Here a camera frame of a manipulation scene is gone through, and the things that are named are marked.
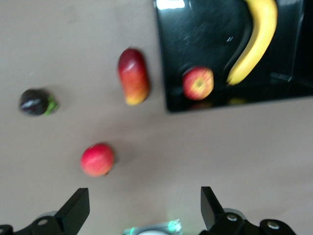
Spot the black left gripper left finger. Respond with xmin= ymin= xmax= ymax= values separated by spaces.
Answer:
xmin=0 ymin=188 xmax=90 ymax=235

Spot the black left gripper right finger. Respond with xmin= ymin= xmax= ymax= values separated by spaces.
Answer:
xmin=199 ymin=187 xmax=298 ymax=235

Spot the red yellow striped apple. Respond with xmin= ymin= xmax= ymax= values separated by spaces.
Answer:
xmin=182 ymin=66 xmax=215 ymax=101

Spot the yellow banana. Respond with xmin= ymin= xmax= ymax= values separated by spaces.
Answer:
xmin=225 ymin=0 xmax=279 ymax=86

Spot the black plastic box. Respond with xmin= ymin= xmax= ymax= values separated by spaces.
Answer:
xmin=153 ymin=0 xmax=313 ymax=113

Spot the red pomegranate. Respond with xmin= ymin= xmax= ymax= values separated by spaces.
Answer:
xmin=80 ymin=143 xmax=115 ymax=178

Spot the dark purple eggplant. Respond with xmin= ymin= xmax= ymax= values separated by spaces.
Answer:
xmin=19 ymin=88 xmax=59 ymax=117

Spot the red yellow mango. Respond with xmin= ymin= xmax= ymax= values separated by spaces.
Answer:
xmin=117 ymin=47 xmax=151 ymax=106

